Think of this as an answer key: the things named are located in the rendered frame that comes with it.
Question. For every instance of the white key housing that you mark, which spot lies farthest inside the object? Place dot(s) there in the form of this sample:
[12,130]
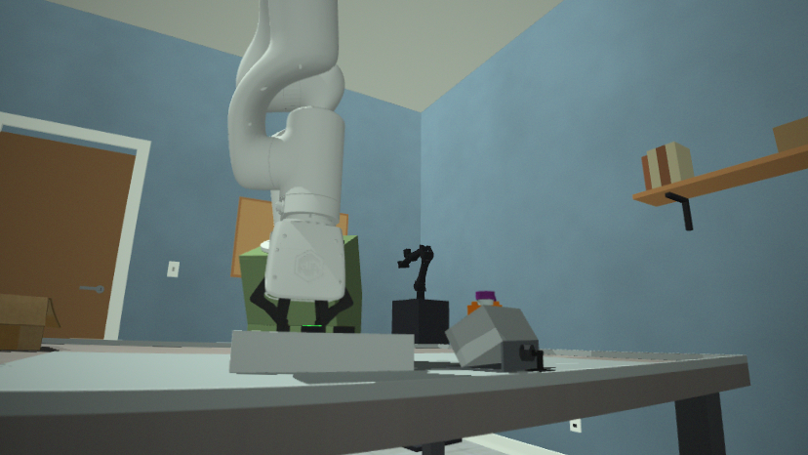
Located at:
[495,339]

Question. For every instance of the open brown cardboard box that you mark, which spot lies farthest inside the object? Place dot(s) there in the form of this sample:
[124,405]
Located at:
[19,316]

